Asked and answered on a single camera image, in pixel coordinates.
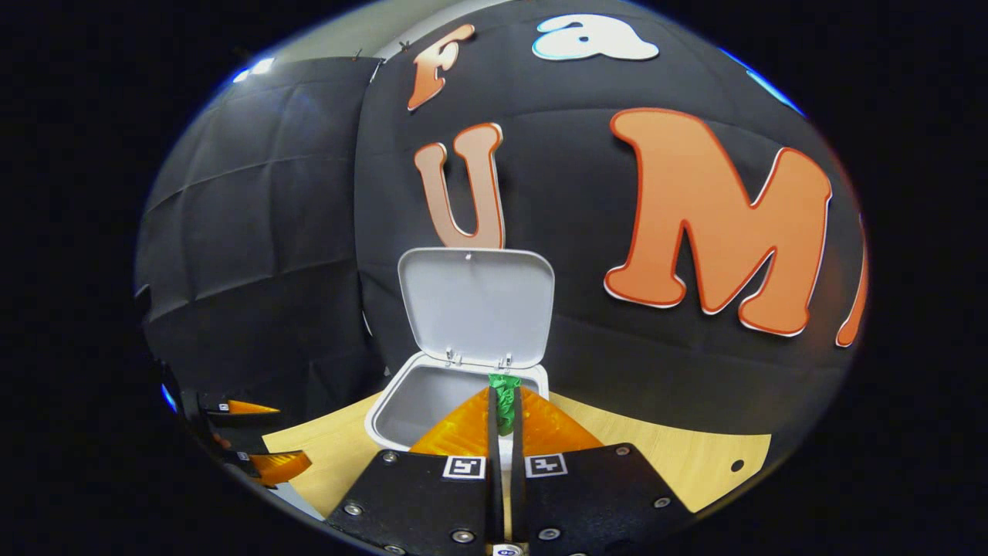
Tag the wooden desktop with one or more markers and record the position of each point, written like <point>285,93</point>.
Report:
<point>679,455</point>

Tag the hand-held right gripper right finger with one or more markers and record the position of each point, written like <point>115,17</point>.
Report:
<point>519,502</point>

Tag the white desktop garbage bin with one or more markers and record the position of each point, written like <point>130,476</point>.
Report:
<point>478,309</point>

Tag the green paper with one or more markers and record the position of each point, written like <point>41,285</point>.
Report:
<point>505,401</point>

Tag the black backdrop cloth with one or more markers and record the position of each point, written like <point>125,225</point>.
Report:
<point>309,193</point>

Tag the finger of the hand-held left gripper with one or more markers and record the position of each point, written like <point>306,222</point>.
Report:
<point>278,466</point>
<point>231,407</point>

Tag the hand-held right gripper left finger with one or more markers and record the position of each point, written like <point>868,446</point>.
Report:
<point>494,502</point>

